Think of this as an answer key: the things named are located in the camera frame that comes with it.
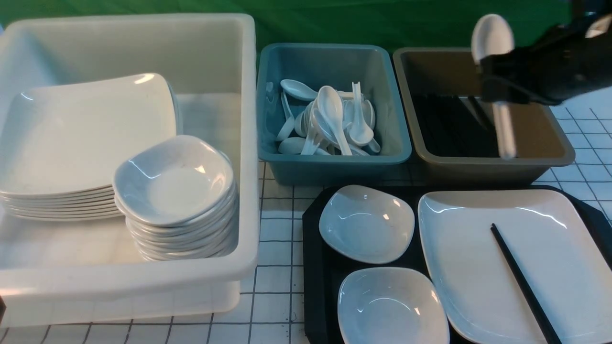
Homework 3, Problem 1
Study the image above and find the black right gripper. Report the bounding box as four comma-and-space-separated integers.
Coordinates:
480, 14, 612, 106

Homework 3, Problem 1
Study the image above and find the white spoon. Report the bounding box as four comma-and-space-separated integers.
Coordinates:
349, 82, 374, 146
317, 86, 352, 155
280, 79, 318, 102
278, 137, 306, 155
471, 14, 517, 160

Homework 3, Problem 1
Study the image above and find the large white square plate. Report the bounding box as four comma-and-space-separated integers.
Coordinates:
418, 189, 612, 344

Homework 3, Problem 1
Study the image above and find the white bowl tray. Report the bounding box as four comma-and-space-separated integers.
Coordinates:
337, 267, 450, 344
318, 185, 415, 264

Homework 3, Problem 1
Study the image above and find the black chopstick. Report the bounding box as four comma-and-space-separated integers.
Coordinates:
490, 224, 562, 344

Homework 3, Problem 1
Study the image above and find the pile of black chopsticks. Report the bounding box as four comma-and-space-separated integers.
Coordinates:
412, 94, 499, 158

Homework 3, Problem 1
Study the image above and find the brown plastic bin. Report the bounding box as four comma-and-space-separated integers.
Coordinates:
393, 47, 576, 186

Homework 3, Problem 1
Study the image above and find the green cloth backdrop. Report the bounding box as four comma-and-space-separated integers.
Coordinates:
0, 0, 571, 52

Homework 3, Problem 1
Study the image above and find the teal plastic bin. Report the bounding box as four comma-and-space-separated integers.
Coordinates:
256, 42, 413, 186

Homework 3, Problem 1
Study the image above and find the black serving tray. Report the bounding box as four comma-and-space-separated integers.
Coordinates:
302, 185, 612, 344

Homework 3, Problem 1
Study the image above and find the stack of white bowls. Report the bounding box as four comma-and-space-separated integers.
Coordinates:
113, 135, 239, 261

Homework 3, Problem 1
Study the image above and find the stack of white square plates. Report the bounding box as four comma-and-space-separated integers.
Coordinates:
1, 73, 182, 222

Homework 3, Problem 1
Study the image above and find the large white plastic tub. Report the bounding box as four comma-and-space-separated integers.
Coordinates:
1, 13, 260, 328

